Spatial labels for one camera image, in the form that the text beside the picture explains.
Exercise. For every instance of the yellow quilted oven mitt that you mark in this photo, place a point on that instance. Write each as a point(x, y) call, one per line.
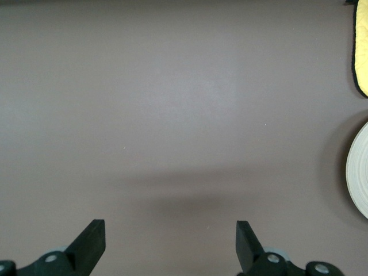
point(362, 43)

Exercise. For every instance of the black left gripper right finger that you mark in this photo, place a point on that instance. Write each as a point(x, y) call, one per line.
point(254, 261)

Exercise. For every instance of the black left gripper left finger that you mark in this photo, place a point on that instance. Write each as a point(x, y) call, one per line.
point(77, 258)

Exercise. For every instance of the round wooden plate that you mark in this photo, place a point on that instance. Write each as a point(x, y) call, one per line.
point(359, 172)

